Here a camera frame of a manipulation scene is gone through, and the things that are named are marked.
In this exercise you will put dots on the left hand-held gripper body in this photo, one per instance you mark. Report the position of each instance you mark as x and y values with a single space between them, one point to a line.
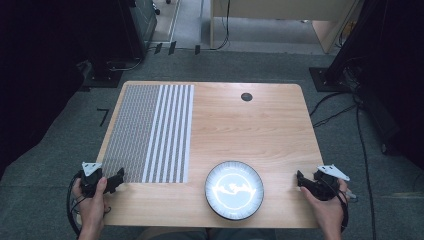
90 178

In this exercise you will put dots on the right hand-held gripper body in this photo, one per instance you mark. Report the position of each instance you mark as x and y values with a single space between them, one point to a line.
326 186

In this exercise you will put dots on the person's right hand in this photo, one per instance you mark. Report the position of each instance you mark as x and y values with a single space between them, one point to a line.
325 211

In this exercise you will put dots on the person's left hand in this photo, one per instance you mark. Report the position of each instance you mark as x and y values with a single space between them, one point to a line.
90 208

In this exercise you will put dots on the white plug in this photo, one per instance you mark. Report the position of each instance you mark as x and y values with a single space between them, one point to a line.
352 195

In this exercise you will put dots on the grey striped placemat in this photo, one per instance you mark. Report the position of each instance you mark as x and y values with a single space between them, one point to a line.
150 133

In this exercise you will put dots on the white plate with dark rim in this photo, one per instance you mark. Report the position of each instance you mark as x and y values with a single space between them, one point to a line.
234 190

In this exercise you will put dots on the black table grommet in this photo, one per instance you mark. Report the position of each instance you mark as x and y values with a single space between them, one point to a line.
246 97

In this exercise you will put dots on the black stand base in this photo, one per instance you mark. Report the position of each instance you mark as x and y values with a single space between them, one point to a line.
325 80
103 77

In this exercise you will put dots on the dark curtain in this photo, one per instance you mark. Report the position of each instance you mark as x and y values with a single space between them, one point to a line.
393 76
40 73

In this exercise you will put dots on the black floor tape strip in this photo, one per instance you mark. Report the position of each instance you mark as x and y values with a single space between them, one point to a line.
197 49
172 48
158 48

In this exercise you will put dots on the grey-green cabinet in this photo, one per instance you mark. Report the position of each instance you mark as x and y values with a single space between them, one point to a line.
145 20

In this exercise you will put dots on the light wooden desk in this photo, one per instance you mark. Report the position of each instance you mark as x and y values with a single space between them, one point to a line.
283 16

